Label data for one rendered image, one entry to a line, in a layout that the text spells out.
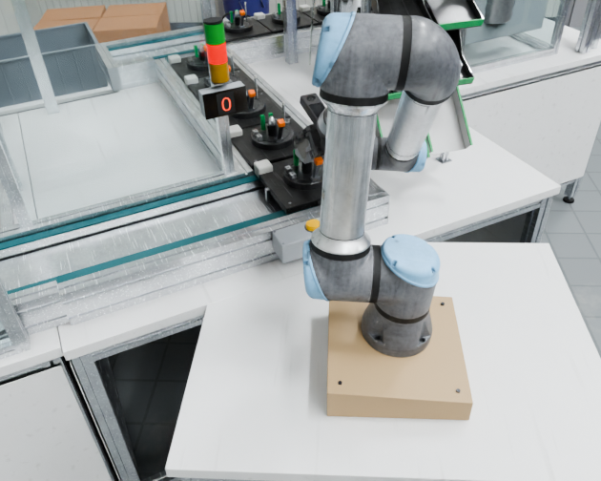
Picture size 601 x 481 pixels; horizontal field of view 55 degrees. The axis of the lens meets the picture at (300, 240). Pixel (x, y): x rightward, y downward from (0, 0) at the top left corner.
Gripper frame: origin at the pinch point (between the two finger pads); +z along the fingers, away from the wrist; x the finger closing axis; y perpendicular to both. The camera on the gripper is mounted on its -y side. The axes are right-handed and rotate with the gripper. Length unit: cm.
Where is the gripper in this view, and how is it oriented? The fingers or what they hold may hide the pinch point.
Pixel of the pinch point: (305, 141)
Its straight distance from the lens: 164.0
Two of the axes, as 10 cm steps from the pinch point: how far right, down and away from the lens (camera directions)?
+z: -2.9, 1.5, 9.5
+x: 9.0, -2.8, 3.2
